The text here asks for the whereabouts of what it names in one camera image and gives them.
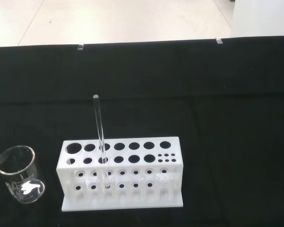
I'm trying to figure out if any pale board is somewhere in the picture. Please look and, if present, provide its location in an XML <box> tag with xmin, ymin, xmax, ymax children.
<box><xmin>230</xmin><ymin>0</ymin><xmax>284</xmax><ymax>38</ymax></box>

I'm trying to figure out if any white test tube rack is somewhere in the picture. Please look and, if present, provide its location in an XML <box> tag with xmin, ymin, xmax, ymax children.
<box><xmin>55</xmin><ymin>136</ymin><xmax>184</xmax><ymax>211</ymax></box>

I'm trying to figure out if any black bench cloth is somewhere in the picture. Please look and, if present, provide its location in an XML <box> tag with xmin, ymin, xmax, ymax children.
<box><xmin>0</xmin><ymin>35</ymin><xmax>284</xmax><ymax>227</ymax></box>

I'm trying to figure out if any clear glass beaker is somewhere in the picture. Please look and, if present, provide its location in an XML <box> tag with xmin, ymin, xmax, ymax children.
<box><xmin>0</xmin><ymin>145</ymin><xmax>46</xmax><ymax>205</ymax></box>

